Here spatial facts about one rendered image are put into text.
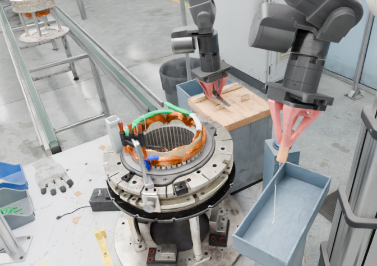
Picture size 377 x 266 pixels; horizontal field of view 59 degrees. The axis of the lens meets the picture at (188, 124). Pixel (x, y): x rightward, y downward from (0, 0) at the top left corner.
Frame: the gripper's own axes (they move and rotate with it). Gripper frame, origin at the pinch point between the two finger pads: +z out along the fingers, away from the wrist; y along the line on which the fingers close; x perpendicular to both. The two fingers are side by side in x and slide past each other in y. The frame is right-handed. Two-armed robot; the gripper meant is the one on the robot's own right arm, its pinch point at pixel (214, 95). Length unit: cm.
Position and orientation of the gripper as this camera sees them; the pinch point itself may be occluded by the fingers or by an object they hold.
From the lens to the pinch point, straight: 101.9
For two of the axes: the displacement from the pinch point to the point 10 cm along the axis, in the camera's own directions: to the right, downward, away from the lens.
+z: 1.3, 8.2, 5.6
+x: 4.7, 4.4, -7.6
